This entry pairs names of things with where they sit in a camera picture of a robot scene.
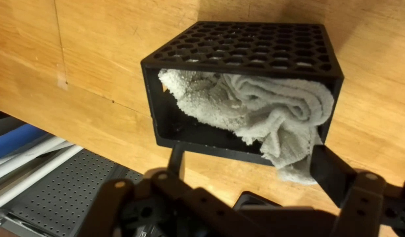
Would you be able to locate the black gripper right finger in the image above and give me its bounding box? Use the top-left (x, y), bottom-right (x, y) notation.
top-left (308, 144), bottom-right (405, 237)

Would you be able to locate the white cloth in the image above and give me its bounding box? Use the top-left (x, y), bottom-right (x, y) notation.
top-left (157, 68), bottom-right (336, 186)

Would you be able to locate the black perforated box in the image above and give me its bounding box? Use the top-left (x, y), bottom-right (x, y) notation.
top-left (140, 20), bottom-right (346, 169)

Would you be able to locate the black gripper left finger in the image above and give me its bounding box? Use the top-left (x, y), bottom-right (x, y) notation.
top-left (75, 141), bottom-right (274, 237)

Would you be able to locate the grey perforated metal panel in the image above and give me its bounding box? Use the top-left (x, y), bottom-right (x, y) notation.
top-left (3, 151), bottom-right (146, 237)

